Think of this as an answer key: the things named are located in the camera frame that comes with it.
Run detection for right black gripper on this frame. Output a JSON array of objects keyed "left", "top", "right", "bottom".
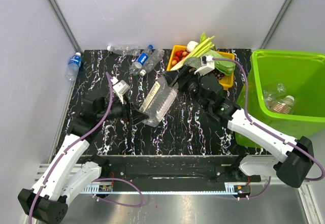
[{"left": 161, "top": 63, "right": 209, "bottom": 110}]

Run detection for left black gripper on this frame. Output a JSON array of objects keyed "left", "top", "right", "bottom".
[{"left": 97, "top": 93, "right": 150, "bottom": 126}]

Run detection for beige label clear bottle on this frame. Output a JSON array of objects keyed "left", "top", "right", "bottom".
[{"left": 140, "top": 77, "right": 178, "bottom": 127}]

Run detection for clear bottle horizontal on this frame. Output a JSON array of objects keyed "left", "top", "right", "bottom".
[{"left": 263, "top": 90, "right": 276, "bottom": 109}]

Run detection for clear bottle diagonal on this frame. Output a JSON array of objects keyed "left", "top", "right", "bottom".
[{"left": 276, "top": 83, "right": 286, "bottom": 95}]

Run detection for tea label clear bottle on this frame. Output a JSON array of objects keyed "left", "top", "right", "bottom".
[{"left": 270, "top": 95, "right": 295, "bottom": 114}]

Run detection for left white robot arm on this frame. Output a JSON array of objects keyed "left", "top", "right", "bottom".
[{"left": 18, "top": 95, "right": 148, "bottom": 223}]

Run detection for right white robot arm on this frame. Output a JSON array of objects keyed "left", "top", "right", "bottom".
[{"left": 163, "top": 66, "right": 314, "bottom": 188}]

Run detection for green plastic bin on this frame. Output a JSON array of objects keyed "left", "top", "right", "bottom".
[{"left": 237, "top": 50, "right": 324, "bottom": 138}]

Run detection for white radish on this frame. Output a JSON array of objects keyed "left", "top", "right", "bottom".
[{"left": 169, "top": 57, "right": 188, "bottom": 71}]

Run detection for black marble mat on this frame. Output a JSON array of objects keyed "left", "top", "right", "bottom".
[{"left": 54, "top": 49, "right": 266, "bottom": 155}]

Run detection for red strawberries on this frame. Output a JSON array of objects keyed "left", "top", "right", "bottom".
[{"left": 171, "top": 50, "right": 188, "bottom": 66}]

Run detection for clear crushed bottle right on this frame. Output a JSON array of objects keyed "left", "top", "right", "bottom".
[{"left": 139, "top": 49, "right": 165, "bottom": 76}]

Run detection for green netted melon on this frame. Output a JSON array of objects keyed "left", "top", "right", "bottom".
[{"left": 184, "top": 57, "right": 202, "bottom": 69}]

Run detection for Pepsi bottle on table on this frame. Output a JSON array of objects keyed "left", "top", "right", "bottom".
[{"left": 129, "top": 45, "right": 153, "bottom": 75}]

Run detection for white mushroom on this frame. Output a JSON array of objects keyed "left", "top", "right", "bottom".
[{"left": 186, "top": 41, "right": 199, "bottom": 53}]

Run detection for clear bottle at back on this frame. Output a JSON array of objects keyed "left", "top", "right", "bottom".
[{"left": 107, "top": 45, "right": 141, "bottom": 56}]

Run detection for celery stalks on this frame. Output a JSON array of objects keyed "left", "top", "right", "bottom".
[{"left": 188, "top": 33, "right": 215, "bottom": 58}]

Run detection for dark grape bunch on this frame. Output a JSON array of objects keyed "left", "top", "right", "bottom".
[{"left": 212, "top": 69, "right": 225, "bottom": 80}]

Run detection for napa cabbage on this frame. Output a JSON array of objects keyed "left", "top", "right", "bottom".
[{"left": 204, "top": 50, "right": 236, "bottom": 76}]

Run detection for yellow plastic tray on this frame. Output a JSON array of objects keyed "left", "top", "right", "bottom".
[{"left": 166, "top": 45, "right": 235, "bottom": 90}]

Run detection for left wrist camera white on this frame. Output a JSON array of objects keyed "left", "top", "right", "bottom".
[{"left": 111, "top": 77, "right": 130, "bottom": 105}]

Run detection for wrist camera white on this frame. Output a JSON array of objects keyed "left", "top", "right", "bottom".
[
  {"left": 194, "top": 55, "right": 215, "bottom": 76},
  {"left": 111, "top": 77, "right": 130, "bottom": 105}
]

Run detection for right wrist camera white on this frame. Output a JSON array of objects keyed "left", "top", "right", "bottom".
[{"left": 194, "top": 55, "right": 215, "bottom": 76}]

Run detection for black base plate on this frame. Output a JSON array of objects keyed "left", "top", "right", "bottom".
[{"left": 87, "top": 154, "right": 261, "bottom": 182}]

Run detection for Pepsi bottle by wall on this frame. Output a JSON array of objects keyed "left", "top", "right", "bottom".
[{"left": 67, "top": 52, "right": 82, "bottom": 82}]

